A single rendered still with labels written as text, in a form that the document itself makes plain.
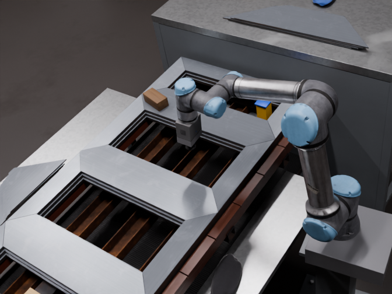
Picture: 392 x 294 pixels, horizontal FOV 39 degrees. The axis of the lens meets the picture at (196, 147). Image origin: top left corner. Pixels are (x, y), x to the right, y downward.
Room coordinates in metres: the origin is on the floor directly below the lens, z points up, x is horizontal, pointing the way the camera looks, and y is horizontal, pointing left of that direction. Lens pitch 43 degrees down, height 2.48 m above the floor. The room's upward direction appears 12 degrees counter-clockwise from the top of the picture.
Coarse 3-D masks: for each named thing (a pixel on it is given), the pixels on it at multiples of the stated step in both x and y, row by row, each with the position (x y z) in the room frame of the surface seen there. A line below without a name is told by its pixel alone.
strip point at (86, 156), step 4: (92, 148) 1.84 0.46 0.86; (96, 148) 1.83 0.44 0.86; (100, 148) 1.82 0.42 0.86; (80, 152) 1.83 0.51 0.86; (84, 152) 1.82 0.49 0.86; (88, 152) 1.81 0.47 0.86; (92, 152) 1.81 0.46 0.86; (96, 152) 1.80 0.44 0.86; (80, 156) 1.80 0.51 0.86; (84, 156) 1.79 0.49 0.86; (88, 156) 1.79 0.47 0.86; (92, 156) 1.78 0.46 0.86; (80, 160) 1.77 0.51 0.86; (84, 160) 1.77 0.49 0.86; (88, 160) 1.76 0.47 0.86; (80, 164) 1.75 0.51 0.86; (84, 164) 1.74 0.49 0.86; (80, 168) 1.72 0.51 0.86
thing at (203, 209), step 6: (210, 192) 1.43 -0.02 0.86; (204, 198) 1.41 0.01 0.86; (210, 198) 1.40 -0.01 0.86; (198, 204) 1.39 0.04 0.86; (204, 204) 1.38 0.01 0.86; (210, 204) 1.37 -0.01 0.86; (198, 210) 1.36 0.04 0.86; (204, 210) 1.35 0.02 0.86; (210, 210) 1.35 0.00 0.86; (192, 216) 1.33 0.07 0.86; (198, 216) 1.33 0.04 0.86
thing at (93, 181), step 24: (192, 72) 2.25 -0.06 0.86; (144, 120) 2.00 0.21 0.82; (168, 120) 1.94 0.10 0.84; (120, 144) 1.87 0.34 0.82; (216, 144) 1.74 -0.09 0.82; (240, 144) 1.67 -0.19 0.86; (120, 192) 1.55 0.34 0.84; (168, 216) 1.38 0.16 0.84; (216, 216) 1.32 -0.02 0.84; (24, 264) 1.30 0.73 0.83
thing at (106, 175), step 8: (120, 152) 1.77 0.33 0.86; (112, 160) 1.73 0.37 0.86; (120, 160) 1.72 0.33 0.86; (128, 160) 1.71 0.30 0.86; (104, 168) 1.69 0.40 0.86; (112, 168) 1.68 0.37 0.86; (120, 168) 1.67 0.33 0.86; (96, 176) 1.66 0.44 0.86; (104, 176) 1.65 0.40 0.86; (112, 176) 1.64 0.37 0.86
